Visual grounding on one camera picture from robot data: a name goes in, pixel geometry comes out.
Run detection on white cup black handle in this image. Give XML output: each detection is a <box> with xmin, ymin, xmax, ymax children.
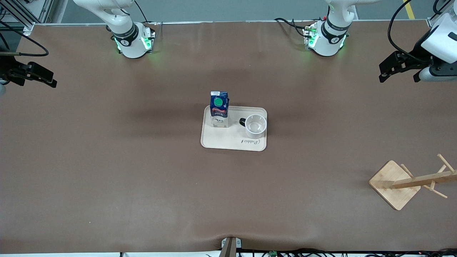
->
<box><xmin>238</xmin><ymin>114</ymin><xmax>267</xmax><ymax>139</ymax></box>

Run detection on blue milk carton green cap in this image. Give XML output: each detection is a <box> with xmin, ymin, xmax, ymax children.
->
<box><xmin>210</xmin><ymin>91</ymin><xmax>230</xmax><ymax>128</ymax></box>

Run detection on wooden cup rack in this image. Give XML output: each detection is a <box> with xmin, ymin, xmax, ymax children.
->
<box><xmin>368</xmin><ymin>154</ymin><xmax>457</xmax><ymax>211</ymax></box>

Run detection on beige plastic tray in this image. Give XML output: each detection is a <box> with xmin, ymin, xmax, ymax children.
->
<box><xmin>201</xmin><ymin>105</ymin><xmax>267</xmax><ymax>152</ymax></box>

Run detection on aluminium frame profile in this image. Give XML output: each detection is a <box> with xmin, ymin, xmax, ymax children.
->
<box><xmin>427</xmin><ymin>0</ymin><xmax>457</xmax><ymax>28</ymax></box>
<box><xmin>0</xmin><ymin>0</ymin><xmax>54</xmax><ymax>36</ymax></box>

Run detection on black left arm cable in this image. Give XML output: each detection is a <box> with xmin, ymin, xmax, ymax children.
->
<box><xmin>388</xmin><ymin>0</ymin><xmax>434</xmax><ymax>65</ymax></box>

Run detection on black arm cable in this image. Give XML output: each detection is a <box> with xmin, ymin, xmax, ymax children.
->
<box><xmin>388</xmin><ymin>0</ymin><xmax>434</xmax><ymax>65</ymax></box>
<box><xmin>0</xmin><ymin>20</ymin><xmax>49</xmax><ymax>57</ymax></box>

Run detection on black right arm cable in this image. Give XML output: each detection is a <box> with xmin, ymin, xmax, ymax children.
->
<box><xmin>0</xmin><ymin>20</ymin><xmax>49</xmax><ymax>57</ymax></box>

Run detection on black base cables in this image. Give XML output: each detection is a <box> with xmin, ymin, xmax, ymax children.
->
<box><xmin>274</xmin><ymin>17</ymin><xmax>315</xmax><ymax>50</ymax></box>

